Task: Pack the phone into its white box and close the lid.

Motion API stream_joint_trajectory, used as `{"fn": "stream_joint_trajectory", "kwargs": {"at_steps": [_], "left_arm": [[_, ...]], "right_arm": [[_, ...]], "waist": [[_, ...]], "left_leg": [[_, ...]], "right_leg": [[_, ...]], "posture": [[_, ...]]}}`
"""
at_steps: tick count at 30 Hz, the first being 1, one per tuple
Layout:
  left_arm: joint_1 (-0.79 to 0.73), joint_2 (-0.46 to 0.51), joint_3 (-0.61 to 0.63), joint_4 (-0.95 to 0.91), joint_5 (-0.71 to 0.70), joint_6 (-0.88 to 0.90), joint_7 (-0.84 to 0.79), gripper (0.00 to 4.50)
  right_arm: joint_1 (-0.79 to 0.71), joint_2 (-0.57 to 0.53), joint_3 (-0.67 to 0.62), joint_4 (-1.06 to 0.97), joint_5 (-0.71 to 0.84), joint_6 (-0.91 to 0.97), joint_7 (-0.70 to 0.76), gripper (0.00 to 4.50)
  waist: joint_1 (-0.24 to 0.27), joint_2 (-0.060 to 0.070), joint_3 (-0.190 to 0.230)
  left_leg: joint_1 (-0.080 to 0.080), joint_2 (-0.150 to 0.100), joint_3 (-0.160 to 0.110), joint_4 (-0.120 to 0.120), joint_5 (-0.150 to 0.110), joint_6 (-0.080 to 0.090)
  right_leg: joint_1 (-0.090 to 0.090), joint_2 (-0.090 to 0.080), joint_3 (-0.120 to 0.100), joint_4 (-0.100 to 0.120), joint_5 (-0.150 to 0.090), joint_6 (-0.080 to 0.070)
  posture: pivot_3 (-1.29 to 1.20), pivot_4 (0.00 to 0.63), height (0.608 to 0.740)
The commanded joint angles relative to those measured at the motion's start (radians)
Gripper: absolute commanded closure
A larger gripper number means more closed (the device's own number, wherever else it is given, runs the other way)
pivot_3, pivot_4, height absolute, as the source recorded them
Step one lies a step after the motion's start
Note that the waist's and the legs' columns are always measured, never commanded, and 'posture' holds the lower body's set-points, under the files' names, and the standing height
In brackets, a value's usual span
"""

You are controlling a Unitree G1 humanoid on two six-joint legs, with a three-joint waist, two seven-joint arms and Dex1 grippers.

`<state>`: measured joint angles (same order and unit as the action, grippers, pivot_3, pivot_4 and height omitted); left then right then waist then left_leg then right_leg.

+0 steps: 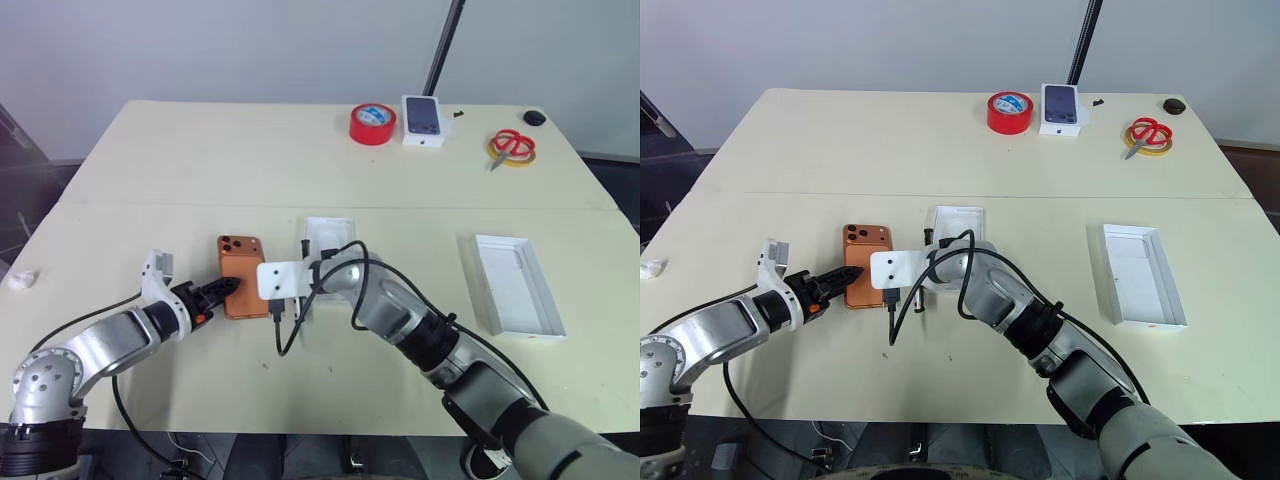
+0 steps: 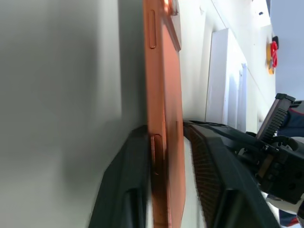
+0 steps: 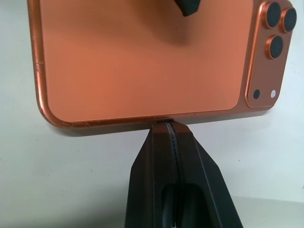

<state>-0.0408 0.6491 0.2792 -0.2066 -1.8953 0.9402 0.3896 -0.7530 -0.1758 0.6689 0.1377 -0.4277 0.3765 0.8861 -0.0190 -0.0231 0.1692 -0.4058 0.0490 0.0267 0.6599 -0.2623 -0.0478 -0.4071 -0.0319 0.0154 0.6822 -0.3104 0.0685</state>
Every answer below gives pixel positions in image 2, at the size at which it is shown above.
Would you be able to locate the white phone box lid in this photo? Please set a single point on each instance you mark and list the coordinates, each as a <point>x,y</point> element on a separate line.
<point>241,95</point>

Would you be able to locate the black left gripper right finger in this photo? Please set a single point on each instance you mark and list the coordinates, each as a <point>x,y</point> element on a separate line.
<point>228,180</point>

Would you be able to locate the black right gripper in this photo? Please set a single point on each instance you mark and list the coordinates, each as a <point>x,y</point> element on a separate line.
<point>282,166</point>

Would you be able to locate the white phone box base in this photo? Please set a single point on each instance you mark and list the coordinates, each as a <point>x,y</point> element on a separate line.
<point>217,78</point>

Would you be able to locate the yellow tape roll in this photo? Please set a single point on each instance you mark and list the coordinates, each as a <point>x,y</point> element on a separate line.
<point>269,59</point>

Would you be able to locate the orange smartphone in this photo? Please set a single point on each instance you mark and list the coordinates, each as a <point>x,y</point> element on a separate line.
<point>167,99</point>

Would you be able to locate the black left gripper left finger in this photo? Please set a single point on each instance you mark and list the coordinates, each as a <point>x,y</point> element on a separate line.
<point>121,180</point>

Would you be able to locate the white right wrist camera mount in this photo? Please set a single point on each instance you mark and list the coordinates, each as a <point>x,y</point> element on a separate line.
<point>282,204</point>

